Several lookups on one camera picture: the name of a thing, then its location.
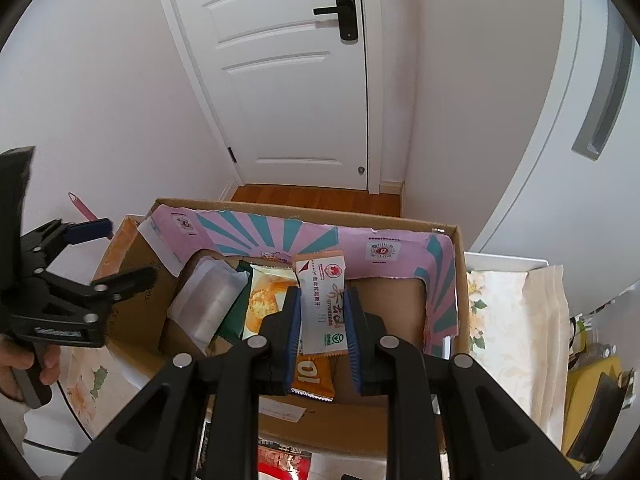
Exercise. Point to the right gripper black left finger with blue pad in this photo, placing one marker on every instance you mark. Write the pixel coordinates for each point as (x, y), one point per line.
(191, 405)

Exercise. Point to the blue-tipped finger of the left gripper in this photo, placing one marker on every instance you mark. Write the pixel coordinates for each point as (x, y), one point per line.
(50, 239)

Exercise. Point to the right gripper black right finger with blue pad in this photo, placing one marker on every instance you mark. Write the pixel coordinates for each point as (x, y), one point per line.
(445, 418)

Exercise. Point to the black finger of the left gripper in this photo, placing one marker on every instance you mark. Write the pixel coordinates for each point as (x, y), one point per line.
(109, 290)

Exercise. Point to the clear plastic packet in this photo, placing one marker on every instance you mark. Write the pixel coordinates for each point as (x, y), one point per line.
(206, 298)

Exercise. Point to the red black snack packet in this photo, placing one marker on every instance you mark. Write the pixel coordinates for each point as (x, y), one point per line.
(282, 462)

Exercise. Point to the orange chiffon cake packet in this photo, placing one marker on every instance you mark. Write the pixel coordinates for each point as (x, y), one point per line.
(267, 294)

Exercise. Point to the orange white snack bar packet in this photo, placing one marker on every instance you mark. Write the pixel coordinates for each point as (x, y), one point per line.
(321, 283)

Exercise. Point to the person's left hand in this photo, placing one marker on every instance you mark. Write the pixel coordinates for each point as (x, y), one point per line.
(13, 357)

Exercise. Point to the yellow stool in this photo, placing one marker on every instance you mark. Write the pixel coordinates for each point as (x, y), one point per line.
(594, 400)

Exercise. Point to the cardboard box pink lining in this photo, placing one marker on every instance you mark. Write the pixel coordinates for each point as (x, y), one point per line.
(409, 273)

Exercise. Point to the white sliding wardrobe door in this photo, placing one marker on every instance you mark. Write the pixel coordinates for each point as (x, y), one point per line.
(561, 206)

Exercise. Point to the white panel door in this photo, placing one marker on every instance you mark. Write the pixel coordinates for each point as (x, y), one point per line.
(285, 98)

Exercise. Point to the pink handled tool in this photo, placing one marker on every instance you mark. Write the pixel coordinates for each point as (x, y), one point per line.
(81, 207)

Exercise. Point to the black door handle lock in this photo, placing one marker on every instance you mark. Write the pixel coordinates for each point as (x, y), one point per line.
(346, 13)

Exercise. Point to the grey recessed door handle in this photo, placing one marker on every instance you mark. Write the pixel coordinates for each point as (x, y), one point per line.
(611, 87)

